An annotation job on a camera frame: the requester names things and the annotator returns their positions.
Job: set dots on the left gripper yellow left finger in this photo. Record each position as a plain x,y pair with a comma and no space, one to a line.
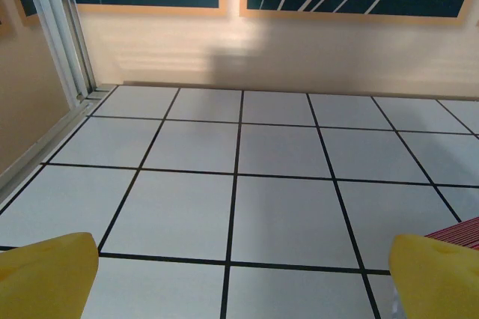
45,281

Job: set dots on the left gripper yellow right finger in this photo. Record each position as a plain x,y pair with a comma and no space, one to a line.
441,285

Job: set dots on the red VIP card stack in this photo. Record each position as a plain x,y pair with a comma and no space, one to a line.
456,233

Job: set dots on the aluminium side rail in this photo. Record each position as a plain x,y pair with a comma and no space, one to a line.
37,146

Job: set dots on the aluminium corner post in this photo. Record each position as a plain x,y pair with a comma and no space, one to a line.
63,34

